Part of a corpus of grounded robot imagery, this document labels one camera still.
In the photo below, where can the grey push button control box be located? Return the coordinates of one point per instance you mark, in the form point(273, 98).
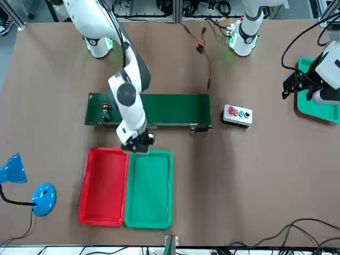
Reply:
point(237, 115)

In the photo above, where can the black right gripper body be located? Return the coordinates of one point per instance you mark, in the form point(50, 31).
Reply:
point(139, 143)

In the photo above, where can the red plastic tray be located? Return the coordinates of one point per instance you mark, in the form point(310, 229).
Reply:
point(103, 188)

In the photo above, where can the green belt conveyor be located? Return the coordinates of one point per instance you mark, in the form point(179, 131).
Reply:
point(175, 109)

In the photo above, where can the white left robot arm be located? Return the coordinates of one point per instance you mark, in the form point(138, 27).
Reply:
point(248, 37)

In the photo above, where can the black inline switch module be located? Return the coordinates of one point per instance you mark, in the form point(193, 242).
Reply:
point(200, 47)

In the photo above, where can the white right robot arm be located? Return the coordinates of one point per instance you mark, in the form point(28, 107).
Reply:
point(125, 79)

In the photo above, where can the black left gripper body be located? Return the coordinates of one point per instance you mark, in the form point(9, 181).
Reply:
point(305, 79)

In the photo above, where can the blue desk lamp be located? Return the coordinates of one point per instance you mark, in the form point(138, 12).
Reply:
point(43, 197)

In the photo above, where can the person's foot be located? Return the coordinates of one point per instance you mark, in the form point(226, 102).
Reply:
point(6, 26)

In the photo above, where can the red-capped push button switch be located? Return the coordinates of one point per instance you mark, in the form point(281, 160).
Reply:
point(106, 111)

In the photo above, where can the green plastic tray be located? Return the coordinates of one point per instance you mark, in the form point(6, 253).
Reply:
point(316, 110)
point(148, 191)

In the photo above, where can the aluminium frame post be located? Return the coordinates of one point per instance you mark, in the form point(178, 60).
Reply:
point(329, 12)
point(13, 13)
point(176, 10)
point(171, 245)

